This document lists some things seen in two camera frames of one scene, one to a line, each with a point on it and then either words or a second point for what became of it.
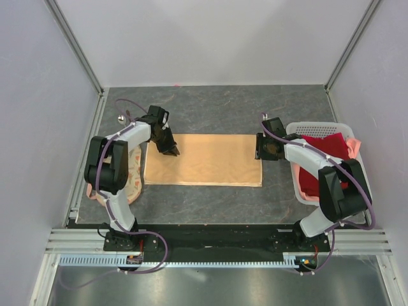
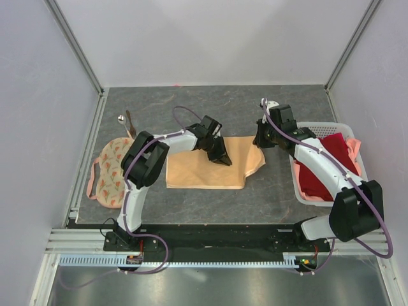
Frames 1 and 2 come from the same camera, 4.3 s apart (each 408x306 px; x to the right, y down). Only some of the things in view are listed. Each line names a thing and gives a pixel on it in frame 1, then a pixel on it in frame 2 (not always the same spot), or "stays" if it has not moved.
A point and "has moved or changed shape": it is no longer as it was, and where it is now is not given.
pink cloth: x=353 y=145 stays
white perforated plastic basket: x=322 y=129 stays
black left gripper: x=171 y=147 to x=220 y=156
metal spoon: x=122 y=120 stays
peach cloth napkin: x=206 y=159 has moved or changed shape
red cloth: x=334 y=146 stays
